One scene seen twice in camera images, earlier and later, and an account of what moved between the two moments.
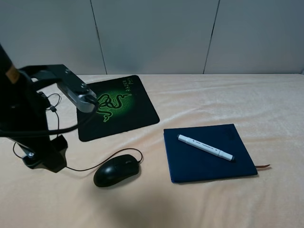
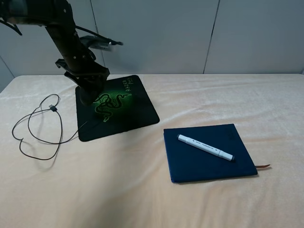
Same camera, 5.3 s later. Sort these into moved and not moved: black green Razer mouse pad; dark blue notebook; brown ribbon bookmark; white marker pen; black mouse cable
Moved: black mouse cable
Not moved: brown ribbon bookmark; dark blue notebook; black green Razer mouse pad; white marker pen
